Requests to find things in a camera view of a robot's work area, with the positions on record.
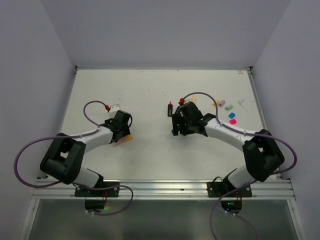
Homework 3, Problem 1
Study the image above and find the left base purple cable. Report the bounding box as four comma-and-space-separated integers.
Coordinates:
84, 185, 134, 216

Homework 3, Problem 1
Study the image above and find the pink capped black highlighter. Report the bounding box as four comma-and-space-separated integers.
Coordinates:
167, 101, 173, 117

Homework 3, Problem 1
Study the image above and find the peach pastel highlighter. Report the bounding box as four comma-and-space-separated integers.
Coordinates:
113, 134, 134, 146

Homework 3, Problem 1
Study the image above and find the blue pen cap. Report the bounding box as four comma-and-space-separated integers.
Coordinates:
228, 113, 236, 119

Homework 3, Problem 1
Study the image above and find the yellow pen cap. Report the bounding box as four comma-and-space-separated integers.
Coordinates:
212, 100, 220, 107

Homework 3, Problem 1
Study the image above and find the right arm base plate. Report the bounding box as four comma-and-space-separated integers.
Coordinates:
206, 176, 253, 198

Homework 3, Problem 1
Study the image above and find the aluminium mounting rail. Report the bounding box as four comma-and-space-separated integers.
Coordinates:
32, 179, 296, 200

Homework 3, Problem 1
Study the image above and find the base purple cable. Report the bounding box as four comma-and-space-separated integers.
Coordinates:
207, 184, 258, 240
84, 185, 134, 216

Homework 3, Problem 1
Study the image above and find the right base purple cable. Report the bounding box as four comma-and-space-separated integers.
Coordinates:
207, 184, 258, 240

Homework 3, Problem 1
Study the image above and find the yellow pastel highlighter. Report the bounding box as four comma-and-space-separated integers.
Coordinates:
191, 96, 197, 104

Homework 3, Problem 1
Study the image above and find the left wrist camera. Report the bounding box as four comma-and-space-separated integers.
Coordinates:
108, 104, 121, 114

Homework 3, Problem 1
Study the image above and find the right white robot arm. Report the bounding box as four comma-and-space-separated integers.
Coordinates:
171, 101, 285, 197

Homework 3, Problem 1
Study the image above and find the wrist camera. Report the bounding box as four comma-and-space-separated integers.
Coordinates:
178, 98, 190, 106
108, 104, 121, 114

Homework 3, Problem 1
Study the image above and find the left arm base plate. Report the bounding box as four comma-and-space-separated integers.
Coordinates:
74, 175, 120, 198

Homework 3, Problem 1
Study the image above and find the pink pen cap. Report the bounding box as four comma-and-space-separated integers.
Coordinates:
229, 119, 237, 125

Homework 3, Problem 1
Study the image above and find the mint green pen cap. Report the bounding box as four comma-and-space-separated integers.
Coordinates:
224, 104, 233, 111

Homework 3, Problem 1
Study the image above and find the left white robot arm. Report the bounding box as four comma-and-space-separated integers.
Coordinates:
40, 110, 132, 197

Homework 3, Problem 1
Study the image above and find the lilac pen cap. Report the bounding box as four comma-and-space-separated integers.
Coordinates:
218, 100, 226, 107

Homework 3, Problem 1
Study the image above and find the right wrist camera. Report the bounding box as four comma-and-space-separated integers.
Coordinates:
178, 98, 190, 106

